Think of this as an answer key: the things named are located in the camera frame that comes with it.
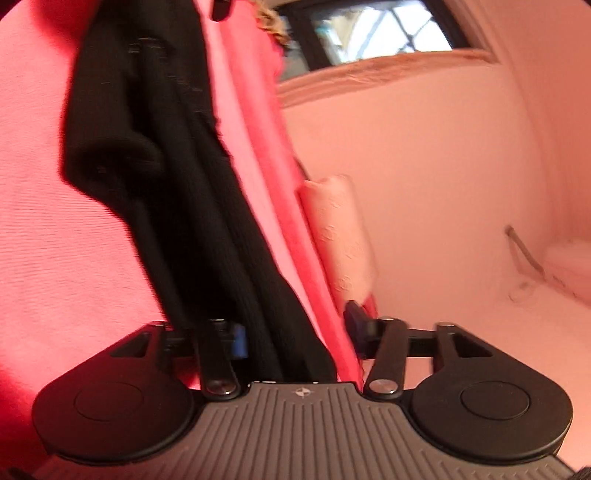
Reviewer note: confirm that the beige crumpled cloth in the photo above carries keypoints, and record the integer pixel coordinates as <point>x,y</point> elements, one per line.
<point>272,21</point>

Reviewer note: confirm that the black pants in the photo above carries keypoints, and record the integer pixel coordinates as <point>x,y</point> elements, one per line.
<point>184,184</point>

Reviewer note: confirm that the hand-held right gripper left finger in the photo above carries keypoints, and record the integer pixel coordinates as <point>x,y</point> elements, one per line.
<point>217,355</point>

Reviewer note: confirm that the dark framed window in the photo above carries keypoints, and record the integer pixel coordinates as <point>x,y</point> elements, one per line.
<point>383,27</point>

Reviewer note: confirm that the pale pink pillow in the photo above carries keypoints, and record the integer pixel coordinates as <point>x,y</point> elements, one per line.
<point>339,230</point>

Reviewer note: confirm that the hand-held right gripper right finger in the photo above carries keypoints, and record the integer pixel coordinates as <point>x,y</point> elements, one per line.
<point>362,330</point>

